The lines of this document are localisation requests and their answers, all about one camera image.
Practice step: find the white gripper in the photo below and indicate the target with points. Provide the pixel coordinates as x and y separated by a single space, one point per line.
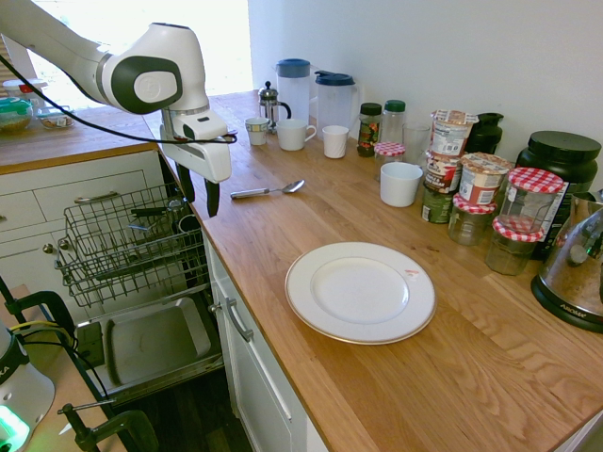
207 160

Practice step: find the metal spoon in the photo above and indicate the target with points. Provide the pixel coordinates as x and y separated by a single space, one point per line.
264 190

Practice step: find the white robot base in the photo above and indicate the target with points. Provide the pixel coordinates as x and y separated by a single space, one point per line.
23 391

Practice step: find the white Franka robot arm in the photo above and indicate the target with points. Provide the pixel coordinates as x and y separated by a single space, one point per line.
160 56

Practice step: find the open dishwasher door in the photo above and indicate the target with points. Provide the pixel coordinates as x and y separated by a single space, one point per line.
155 339

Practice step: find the black cup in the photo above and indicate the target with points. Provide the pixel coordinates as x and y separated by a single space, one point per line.
189 223

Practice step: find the white cup with patterned band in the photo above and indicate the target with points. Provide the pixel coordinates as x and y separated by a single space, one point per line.
257 132

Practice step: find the glass french press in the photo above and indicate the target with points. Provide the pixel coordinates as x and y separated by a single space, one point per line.
272 106

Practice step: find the metal cabinet knob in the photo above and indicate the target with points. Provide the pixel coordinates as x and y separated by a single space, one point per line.
47 248
215 308

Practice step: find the tall pitcher with blue lid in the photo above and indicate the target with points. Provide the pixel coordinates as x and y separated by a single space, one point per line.
293 94

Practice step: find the white ribbed cup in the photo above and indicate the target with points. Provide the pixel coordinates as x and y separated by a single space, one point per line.
335 142

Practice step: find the small clear food container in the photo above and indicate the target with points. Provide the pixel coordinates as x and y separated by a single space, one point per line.
55 118

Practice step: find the white cabinet door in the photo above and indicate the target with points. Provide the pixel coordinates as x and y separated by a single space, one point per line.
254 367

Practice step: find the dark green clamp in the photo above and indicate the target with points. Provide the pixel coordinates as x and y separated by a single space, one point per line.
47 297
123 426

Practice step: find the white plate with gold rim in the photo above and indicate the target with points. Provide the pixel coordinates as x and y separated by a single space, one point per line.
360 292

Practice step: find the small jar red checked lid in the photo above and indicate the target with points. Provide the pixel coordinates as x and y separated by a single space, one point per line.
388 155

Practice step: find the large plain white mug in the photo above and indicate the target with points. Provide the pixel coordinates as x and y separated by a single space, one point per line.
400 186

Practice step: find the food container with green lid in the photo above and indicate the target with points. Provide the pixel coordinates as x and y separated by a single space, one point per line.
14 117

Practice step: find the container with white red lid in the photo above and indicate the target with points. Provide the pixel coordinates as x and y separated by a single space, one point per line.
23 87

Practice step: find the spice jar with green lid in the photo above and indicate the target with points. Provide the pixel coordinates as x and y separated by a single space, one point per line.
395 123

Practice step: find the clear drinking glass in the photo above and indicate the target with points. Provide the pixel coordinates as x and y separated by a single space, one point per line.
416 142

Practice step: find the green tin can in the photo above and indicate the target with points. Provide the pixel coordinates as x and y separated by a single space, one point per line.
435 206

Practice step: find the red and white yogurt cup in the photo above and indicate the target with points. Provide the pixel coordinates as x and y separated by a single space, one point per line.
442 173

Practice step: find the white yogurt cup foil lid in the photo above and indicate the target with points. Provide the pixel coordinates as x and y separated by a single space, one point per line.
451 134

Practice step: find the glass jar red checked lid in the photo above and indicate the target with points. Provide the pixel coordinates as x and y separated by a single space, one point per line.
470 223
511 252

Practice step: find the yogurt cup with brown lid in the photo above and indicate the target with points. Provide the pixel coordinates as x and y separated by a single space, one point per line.
483 181

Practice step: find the black bottle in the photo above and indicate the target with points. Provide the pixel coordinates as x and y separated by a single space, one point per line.
486 134

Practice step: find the tall jar red checked lid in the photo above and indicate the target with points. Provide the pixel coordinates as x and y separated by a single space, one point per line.
532 202

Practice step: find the black protein powder tub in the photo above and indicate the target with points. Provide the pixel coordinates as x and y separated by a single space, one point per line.
563 160

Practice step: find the stainless steel electric kettle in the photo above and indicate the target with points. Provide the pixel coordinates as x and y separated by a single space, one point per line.
572 273

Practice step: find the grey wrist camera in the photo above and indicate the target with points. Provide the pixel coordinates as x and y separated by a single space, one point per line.
229 137

